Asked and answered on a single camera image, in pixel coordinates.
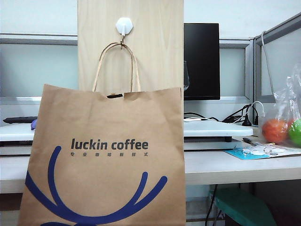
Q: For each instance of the black computer monitor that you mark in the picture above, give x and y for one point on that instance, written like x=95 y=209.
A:
x=202 y=61

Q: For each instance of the black keyboard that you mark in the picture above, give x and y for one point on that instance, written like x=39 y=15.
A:
x=17 y=119

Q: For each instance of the white desktop riser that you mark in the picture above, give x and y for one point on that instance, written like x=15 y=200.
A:
x=14 y=139

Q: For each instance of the flat white device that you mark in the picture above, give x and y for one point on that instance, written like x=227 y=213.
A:
x=192 y=119

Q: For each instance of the white flat tray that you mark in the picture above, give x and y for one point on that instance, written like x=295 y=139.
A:
x=216 y=128

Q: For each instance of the orange ball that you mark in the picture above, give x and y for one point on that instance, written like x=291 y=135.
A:
x=274 y=130

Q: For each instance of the clear wine glass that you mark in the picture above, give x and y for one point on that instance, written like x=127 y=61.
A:
x=186 y=77

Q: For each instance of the blue hook packaging card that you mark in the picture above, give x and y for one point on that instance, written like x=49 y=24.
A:
x=237 y=154

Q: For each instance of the green ball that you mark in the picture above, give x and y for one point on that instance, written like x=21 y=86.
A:
x=295 y=134

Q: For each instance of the black pen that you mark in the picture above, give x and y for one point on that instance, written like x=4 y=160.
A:
x=249 y=140

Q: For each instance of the small white adhesive hook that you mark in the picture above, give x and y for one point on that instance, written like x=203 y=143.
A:
x=256 y=153

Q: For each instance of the light wooden board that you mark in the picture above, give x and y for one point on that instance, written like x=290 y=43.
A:
x=155 y=47

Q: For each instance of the white box under desk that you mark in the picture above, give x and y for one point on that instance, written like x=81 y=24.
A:
x=8 y=219

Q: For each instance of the grey framed office partition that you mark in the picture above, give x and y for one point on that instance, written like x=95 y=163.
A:
x=282 y=51
x=231 y=70

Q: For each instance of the clear plastic bag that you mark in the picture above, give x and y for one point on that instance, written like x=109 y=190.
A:
x=285 y=101

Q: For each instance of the brown luckin coffee paper bag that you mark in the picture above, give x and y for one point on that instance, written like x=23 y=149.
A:
x=105 y=122

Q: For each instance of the white adhesive wall hook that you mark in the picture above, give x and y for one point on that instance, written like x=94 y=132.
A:
x=124 y=25

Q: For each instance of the dark blue cloth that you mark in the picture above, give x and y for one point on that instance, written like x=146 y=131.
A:
x=34 y=124

